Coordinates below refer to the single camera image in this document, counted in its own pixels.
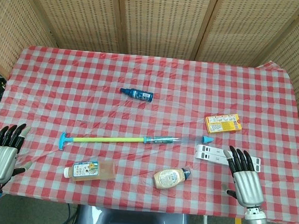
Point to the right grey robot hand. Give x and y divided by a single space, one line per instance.
247 186

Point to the amber tea drink bottle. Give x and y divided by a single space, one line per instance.
99 171

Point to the white folding stand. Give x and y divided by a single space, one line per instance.
209 156

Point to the red white checkered tablecloth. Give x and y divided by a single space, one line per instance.
153 73

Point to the dark blue spray bottle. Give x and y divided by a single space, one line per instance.
138 94

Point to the grey robot torso base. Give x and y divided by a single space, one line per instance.
134 223

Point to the beige salad dressing bottle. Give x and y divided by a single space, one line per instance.
167 178

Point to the yellow orange cardboard box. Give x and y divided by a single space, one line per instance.
223 123

